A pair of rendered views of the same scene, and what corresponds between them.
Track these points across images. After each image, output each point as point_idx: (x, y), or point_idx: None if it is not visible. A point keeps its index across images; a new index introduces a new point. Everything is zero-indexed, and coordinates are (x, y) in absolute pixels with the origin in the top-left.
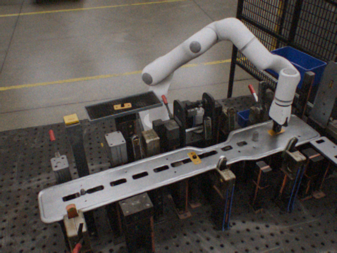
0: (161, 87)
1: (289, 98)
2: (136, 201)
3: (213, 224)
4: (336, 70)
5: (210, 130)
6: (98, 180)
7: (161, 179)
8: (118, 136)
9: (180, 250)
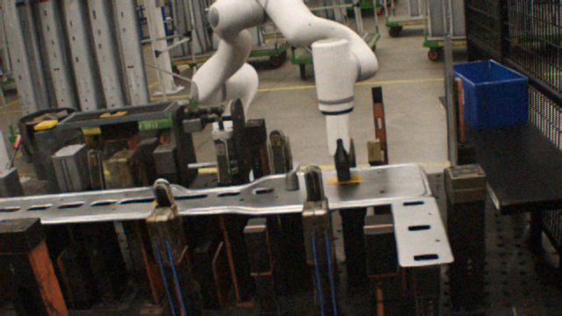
0: (230, 112)
1: (333, 96)
2: (17, 222)
3: None
4: (448, 49)
5: (227, 166)
6: (24, 203)
7: (85, 213)
8: (74, 148)
9: None
